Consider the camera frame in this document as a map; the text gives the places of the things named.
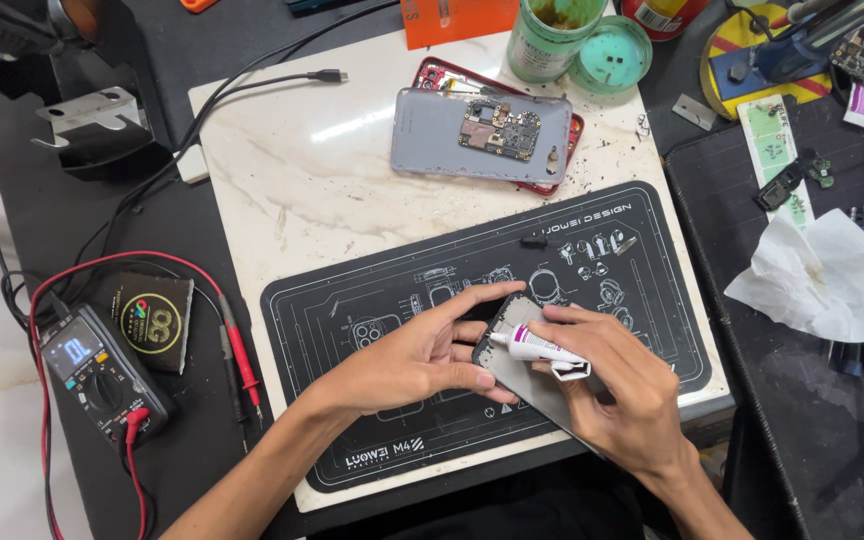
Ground person's left hand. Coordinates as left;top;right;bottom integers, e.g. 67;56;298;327
318;281;527;418

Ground person's right hand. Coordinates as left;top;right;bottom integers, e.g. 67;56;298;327
527;303;693;486

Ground white glue tube purple label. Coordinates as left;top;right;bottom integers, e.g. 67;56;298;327
487;324;593;382

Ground grey phone screen panel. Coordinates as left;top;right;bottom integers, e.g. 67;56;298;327
471;291;607;459

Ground black repair mat white drawings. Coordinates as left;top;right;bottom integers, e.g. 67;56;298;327
261;180;714;494

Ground red multimeter probe lead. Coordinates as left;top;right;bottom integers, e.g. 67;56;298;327
28;250;264;540

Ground black rubber work mat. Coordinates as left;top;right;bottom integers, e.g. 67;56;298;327
663;96;864;540

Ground black multimeter probe lead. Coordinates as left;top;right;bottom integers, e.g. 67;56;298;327
0;258;251;456

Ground white marble slab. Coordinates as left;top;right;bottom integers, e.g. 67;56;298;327
188;28;735;514

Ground grey phone back cover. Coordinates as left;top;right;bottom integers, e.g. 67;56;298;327
390;87;574;186

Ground crumpled white tissue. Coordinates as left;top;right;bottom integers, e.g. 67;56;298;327
723;206;864;345

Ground bundle of hand tools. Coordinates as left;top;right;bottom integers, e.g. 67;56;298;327
820;336;864;468

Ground phone motherboard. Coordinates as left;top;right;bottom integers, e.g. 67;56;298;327
457;98;543;163

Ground black card gold round logo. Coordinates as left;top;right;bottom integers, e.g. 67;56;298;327
94;271;195;375

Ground small white adapter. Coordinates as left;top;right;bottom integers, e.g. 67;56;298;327
174;143;211;186

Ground small metal blade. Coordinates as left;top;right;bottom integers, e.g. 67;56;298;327
671;93;719;133

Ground green and white strip card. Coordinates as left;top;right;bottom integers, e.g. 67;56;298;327
736;93;817;235

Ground small green sub board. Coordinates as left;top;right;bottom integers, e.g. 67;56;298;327
803;148;837;190

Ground black digital multimeter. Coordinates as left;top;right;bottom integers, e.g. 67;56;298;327
39;303;172;445

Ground green jar lid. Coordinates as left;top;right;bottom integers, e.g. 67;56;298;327
567;15;654;96

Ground green flux jar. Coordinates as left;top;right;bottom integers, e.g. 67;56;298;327
507;0;609;84

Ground orange card box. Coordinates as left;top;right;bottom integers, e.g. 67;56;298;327
400;0;522;51

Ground yellow and blue board holder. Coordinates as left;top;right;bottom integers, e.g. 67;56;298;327
699;0;864;123

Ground dark teal object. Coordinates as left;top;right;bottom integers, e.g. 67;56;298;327
285;0;347;16

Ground red and yellow can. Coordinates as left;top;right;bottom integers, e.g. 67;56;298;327
620;0;712;43

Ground black and orange device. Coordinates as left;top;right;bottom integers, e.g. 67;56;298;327
0;0;114;55

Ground small black camera module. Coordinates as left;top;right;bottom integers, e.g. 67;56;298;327
752;159;806;213

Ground red phone frame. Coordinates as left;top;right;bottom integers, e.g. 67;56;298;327
411;56;586;198

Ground black usb cable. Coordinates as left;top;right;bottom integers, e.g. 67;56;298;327
57;68;349;301

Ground long black cable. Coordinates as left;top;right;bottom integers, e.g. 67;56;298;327
98;0;403;260

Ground bent metal bracket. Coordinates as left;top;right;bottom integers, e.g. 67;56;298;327
30;85;157;172

